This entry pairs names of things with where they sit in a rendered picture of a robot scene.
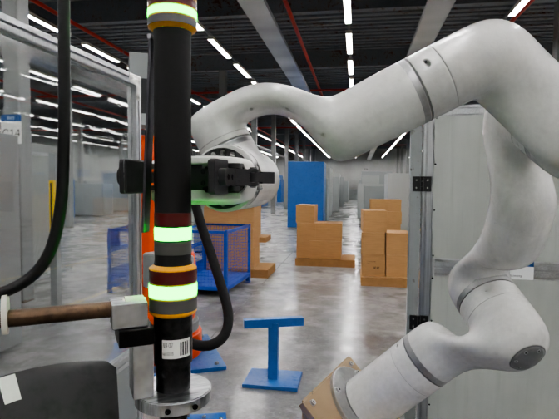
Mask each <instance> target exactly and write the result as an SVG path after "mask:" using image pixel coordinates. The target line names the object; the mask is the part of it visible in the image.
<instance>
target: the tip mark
mask: <svg viewBox="0 0 559 419"><path fill-rule="evenodd" d="M0 389H1V393H2V398H3V400H4V403H5V405H6V404H8V403H10V402H15V401H17V400H20V399H22V398H21V394H20V391H19V387H18V384H17V379H16V376H15V374H12V375H8V376H5V377H0Z"/></svg>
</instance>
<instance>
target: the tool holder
mask: <svg viewBox="0 0 559 419"><path fill-rule="evenodd" d="M123 298H124V297H117V298H109V301H111V317H110V318H109V321H110V324H111V329H112V330H115V336H116V341H117V344H118V347H119V348H129V387H130V389H131V395H132V397H133V400H135V407H136V409H137V410H139V411H140V412H142V413H144V414H146V415H149V416H153V417H179V416H184V415H187V414H190V413H192V412H196V411H199V410H200V409H201V408H203V407H204V406H206V405H207V404H208V403H209V401H210V399H211V384H210V381H209V380H207V379H206V378H205V377H202V376H200V375H197V374H194V373H191V374H190V389H189V390H187V391H185V392H182V393H178V394H162V393H159V392H158V391H157V390H156V376H154V343H155V329H154V327H153V325H152V324H151V321H150V320H149V318H148V303H147V301H146V300H145V299H144V300H141V301H131V302H125V301H122V299H123Z"/></svg>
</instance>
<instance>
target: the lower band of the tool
mask: <svg viewBox="0 0 559 419"><path fill-rule="evenodd" d="M196 268H197V266H196V265H195V264H193V263H192V264H190V265H186V266H180V267H161V266H155V265H154V264H153V265H152V266H150V267H149V270H151V271H155V272H163V273H174V272H185V271H191V270H194V269H196ZM196 282H197V281H195V282H194V283H196ZM194 283H188V284H183V285H172V286H165V285H155V284H152V283H150V285H153V286H157V287H181V286H187V285H192V284H194ZM196 296H197V295H196ZM196 296H195V297H196ZM195 297H192V298H195ZM149 298H150V297H149ZM192 298H186V299H180V300H159V299H153V298H150V299H152V300H155V301H161V302H177V301H184V300H189V299H192ZM196 310H197V309H196ZM196 310H194V311H192V312H189V313H183V314H175V315H163V314H156V313H152V312H150V311H149V313H150V314H151V315H152V316H153V317H155V318H166V319H173V318H185V317H189V316H190V315H192V314H194V313H195V312H196Z"/></svg>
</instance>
